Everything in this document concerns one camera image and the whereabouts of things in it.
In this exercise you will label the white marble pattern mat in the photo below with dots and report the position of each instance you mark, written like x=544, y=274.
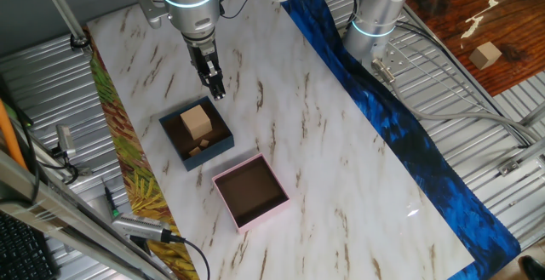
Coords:
x=340, y=186

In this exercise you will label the aluminium rail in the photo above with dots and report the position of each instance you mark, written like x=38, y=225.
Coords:
x=523, y=156
x=532, y=116

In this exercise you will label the grey metal rod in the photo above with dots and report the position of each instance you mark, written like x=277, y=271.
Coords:
x=59, y=3

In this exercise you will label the brown wood pattern board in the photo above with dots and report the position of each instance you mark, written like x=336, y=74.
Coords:
x=511, y=16

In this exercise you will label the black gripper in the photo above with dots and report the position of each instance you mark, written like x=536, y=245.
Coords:
x=203, y=56

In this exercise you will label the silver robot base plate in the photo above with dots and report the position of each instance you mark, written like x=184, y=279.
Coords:
x=398, y=58

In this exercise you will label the blue painted cloth strip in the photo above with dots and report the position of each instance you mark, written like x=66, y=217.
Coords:
x=426, y=165

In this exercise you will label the aluminium frame beam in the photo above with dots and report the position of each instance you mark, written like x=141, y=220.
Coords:
x=64, y=216

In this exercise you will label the yellow green painted cloth strip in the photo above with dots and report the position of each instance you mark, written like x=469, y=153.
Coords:
x=127, y=144

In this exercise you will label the large wooden cube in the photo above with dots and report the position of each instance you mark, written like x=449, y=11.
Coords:
x=196, y=122

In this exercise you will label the medium wooden cube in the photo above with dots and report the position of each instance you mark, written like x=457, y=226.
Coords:
x=195, y=151

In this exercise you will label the silver ribbed camera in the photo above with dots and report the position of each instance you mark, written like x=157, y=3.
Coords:
x=140, y=226

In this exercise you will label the pink cardboard box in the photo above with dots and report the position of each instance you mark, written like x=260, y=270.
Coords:
x=264, y=218

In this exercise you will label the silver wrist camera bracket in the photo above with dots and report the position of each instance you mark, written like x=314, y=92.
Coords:
x=151, y=9

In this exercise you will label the black shoe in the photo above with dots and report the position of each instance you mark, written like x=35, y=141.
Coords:
x=534, y=268

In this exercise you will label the orange pole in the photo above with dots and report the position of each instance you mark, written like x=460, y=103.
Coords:
x=10, y=135

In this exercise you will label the black rod base knob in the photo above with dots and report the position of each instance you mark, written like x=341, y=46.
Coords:
x=80, y=42

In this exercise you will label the dark blue cardboard box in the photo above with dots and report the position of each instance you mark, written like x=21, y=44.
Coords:
x=213, y=153

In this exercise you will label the black keyboard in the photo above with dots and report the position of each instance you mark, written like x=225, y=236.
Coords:
x=21, y=250

